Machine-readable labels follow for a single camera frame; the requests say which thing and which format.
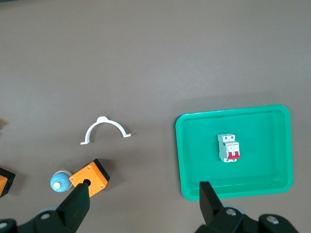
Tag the white circuit breaker red switches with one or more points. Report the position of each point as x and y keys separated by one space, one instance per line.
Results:
x=224 y=148

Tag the green plastic tray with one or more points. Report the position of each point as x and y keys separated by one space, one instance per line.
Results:
x=199 y=145

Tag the blue cylinder with white cap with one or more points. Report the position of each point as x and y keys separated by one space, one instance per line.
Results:
x=63 y=179

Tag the small white pipe clamp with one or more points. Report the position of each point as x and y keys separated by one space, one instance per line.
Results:
x=107 y=120

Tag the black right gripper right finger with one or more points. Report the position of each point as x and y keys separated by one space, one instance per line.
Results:
x=210 y=206

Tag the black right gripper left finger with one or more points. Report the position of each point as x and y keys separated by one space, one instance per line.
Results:
x=73 y=206

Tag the orange black button box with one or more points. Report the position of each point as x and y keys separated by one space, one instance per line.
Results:
x=94 y=174
x=5 y=182

